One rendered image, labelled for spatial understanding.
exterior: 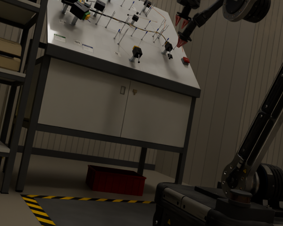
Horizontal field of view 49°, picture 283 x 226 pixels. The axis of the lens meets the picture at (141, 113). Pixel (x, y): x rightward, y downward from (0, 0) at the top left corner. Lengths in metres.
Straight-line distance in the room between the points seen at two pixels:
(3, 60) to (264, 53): 2.33
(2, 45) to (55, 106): 0.44
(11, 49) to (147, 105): 0.94
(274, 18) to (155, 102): 1.67
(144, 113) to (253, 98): 1.28
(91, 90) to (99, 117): 0.18
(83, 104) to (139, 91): 0.42
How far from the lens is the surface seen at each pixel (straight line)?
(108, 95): 2.05
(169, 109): 2.30
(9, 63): 1.88
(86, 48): 2.03
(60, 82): 1.94
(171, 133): 2.32
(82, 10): 2.07
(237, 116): 3.06
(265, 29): 3.31
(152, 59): 2.33
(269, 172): 1.28
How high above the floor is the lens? 0.44
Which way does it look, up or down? 4 degrees up
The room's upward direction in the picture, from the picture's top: 10 degrees clockwise
